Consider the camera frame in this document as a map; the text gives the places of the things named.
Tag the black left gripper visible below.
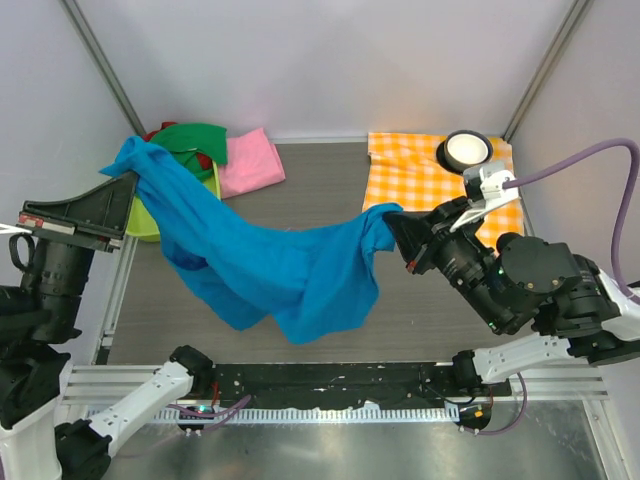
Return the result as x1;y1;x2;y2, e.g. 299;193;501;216
25;165;144;334

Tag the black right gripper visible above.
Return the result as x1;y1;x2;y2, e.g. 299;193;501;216
379;198;504;335

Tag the orange checkered cloth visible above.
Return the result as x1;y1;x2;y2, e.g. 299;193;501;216
362;132;525;247

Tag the black white bowl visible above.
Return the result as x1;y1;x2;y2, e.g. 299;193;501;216
436;130;494;175

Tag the blue t shirt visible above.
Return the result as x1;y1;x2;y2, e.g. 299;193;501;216
100;136;402;344

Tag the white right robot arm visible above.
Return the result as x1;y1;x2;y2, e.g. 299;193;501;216
383;197;639;396

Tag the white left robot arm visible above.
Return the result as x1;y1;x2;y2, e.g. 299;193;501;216
1;171;213;479

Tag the lime green plastic basin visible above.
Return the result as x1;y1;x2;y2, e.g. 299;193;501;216
126;164;221;243

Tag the green t shirt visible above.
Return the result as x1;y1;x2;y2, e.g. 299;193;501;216
150;123;228;182

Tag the red t shirt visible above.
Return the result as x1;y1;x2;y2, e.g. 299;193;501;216
143;121;213;178

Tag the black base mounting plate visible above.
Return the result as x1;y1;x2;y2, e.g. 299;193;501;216
188;362;512;410

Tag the folded pink t shirt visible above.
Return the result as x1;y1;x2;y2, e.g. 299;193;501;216
219;128;286;199

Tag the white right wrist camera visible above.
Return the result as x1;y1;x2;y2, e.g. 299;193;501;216
450;161;519;232

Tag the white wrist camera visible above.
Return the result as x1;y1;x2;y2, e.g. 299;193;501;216
450;161;519;232
0;224;23;235

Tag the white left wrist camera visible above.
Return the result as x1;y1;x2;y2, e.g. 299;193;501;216
0;224;23;235

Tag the aluminium frame rail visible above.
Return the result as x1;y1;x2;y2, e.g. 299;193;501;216
61;365;160;405

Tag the white slotted cable duct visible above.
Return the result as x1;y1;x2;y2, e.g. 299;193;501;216
84;403;460;424

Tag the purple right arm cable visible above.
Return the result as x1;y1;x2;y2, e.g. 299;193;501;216
469;138;640;435

